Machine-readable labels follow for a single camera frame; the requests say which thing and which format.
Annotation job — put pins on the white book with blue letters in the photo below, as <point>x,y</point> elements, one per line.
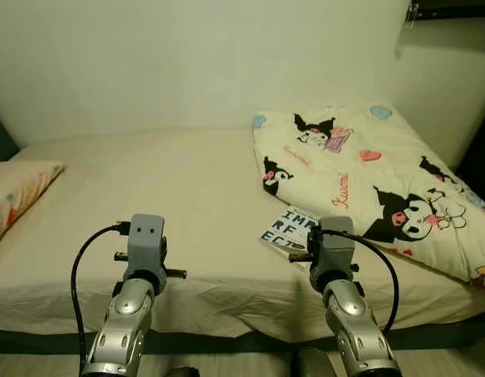
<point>285,232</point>

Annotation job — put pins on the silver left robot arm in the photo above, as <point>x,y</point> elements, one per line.
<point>124,330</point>

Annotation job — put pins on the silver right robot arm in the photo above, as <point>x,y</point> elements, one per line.
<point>352,326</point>

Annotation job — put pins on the mattress with beige sheet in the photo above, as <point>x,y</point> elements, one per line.
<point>163,181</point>

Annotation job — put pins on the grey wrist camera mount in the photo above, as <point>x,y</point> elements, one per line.
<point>336,247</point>
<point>146,243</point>

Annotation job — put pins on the teal upholstered headboard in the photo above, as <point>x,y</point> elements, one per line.
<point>0,141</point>

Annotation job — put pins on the cream cartoon print blanket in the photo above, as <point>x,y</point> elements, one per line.
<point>368,173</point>

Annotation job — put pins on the dark wall shelf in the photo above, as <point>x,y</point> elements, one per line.
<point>454,9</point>

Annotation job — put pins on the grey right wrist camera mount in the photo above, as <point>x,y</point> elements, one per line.
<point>336,247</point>

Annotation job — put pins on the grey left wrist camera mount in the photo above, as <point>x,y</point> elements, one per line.
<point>146,243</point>

